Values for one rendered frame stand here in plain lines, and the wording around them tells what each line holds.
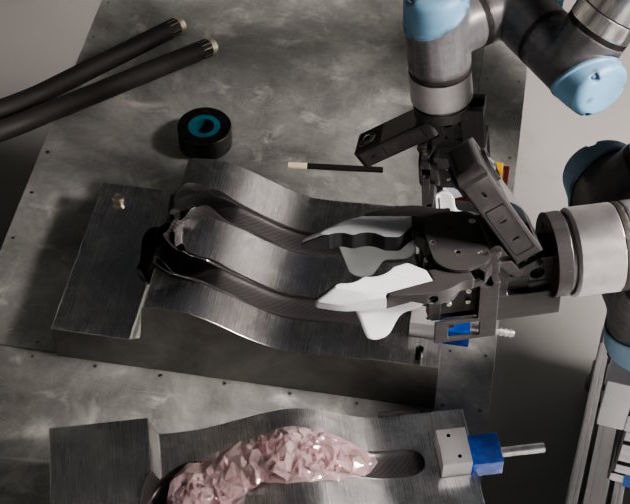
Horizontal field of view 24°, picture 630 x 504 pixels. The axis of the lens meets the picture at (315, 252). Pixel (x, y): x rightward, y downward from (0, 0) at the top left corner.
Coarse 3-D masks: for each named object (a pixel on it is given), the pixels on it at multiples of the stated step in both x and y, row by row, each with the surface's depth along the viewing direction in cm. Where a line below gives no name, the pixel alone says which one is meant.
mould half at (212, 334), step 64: (128, 192) 202; (256, 192) 195; (128, 256) 195; (256, 256) 189; (64, 320) 188; (128, 320) 188; (192, 320) 181; (256, 320) 184; (320, 384) 187; (384, 384) 184
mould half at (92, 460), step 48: (96, 432) 171; (144, 432) 171; (192, 432) 176; (240, 432) 174; (336, 432) 175; (384, 432) 178; (432, 432) 178; (96, 480) 167; (384, 480) 173; (432, 480) 173
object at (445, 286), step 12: (432, 276) 115; (444, 276) 115; (456, 276) 115; (468, 276) 115; (408, 288) 114; (420, 288) 114; (432, 288) 114; (444, 288) 114; (456, 288) 114; (468, 288) 115; (396, 300) 114; (408, 300) 114; (420, 300) 114; (432, 300) 114; (444, 300) 114
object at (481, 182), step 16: (464, 144) 113; (448, 160) 114; (464, 160) 112; (480, 160) 111; (464, 176) 111; (480, 176) 111; (496, 176) 112; (464, 192) 112; (480, 192) 112; (496, 192) 112; (480, 208) 113; (496, 208) 113; (512, 208) 114; (496, 224) 114; (512, 224) 115; (528, 224) 117; (512, 240) 116; (528, 240) 116; (512, 256) 117; (528, 256) 117
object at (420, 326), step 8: (416, 312) 182; (424, 312) 182; (416, 320) 181; (424, 320) 181; (440, 320) 183; (416, 328) 182; (424, 328) 181; (432, 328) 181; (448, 328) 182; (456, 328) 182; (464, 328) 182; (472, 328) 183; (496, 328) 183; (416, 336) 183; (424, 336) 182; (432, 336) 182; (504, 336) 183; (512, 336) 183; (456, 344) 183; (464, 344) 183
